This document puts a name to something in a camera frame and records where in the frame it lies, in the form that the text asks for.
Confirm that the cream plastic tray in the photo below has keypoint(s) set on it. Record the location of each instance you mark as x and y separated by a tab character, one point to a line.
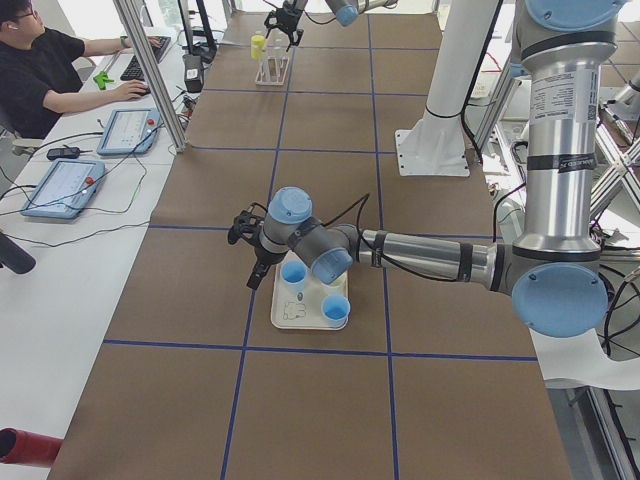
302	311

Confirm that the yellow-green plastic cup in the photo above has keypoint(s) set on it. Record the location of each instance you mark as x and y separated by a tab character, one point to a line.
257	45

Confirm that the aluminium frame post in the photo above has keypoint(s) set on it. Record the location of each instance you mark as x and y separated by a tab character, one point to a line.
127	12

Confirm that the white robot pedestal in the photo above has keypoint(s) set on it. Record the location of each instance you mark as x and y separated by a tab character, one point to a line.
435	146

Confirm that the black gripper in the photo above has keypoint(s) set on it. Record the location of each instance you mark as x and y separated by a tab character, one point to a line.
285	16
263	256

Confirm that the near blue teach pendant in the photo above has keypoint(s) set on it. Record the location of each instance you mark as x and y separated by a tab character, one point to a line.
65	190

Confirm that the far blue teach pendant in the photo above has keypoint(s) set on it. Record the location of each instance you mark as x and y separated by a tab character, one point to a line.
129	131

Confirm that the black box with label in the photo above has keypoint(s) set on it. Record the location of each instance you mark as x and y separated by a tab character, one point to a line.
193	73

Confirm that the white wire cup rack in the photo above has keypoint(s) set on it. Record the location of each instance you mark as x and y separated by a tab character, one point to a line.
273	66

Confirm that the black handheld device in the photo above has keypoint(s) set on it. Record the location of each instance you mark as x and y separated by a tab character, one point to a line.
63	153

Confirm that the green plastic clamp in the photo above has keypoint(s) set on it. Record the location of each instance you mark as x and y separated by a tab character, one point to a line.
102	80

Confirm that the seated operator in black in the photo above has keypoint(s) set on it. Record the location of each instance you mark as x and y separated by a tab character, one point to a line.
39	83

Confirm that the blue teach pendant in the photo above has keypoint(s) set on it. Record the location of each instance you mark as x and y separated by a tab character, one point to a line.
129	131
65	190

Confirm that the operator right hand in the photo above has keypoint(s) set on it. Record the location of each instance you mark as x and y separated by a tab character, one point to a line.
127	90

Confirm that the light blue plastic cup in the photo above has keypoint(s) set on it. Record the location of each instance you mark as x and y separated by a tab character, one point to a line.
293	274

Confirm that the red cylinder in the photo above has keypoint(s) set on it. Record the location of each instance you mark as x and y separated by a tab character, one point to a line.
28	449

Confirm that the black monitor stand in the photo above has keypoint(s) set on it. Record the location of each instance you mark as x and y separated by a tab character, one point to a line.
202	45

